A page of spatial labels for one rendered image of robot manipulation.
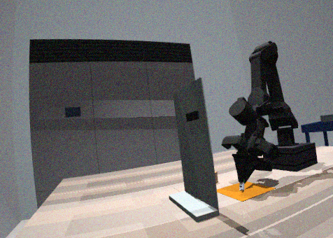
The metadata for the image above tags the grey panel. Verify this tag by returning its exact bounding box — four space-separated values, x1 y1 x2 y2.
169 78 220 223

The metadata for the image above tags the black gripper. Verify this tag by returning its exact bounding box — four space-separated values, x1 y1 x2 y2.
221 129 273 183

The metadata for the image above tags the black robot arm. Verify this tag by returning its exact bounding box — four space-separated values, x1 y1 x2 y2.
229 41 299 160

